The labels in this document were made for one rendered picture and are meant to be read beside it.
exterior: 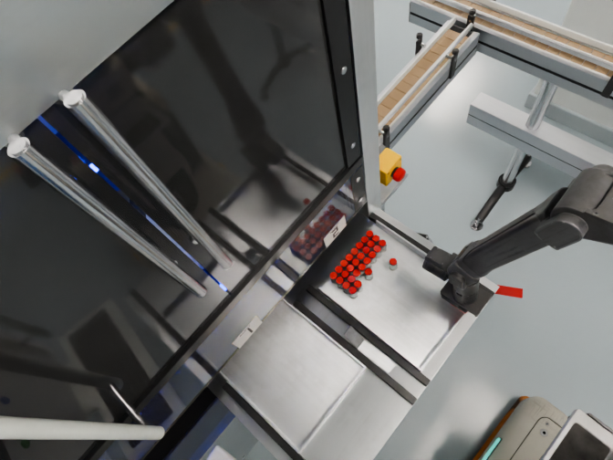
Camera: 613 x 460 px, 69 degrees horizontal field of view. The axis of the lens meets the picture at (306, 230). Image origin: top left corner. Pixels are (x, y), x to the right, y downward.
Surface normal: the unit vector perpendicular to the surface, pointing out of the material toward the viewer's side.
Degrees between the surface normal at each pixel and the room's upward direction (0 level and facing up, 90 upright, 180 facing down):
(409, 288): 0
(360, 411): 0
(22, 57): 90
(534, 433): 0
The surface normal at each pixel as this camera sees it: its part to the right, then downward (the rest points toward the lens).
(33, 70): 0.74, 0.54
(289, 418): -0.17, -0.42
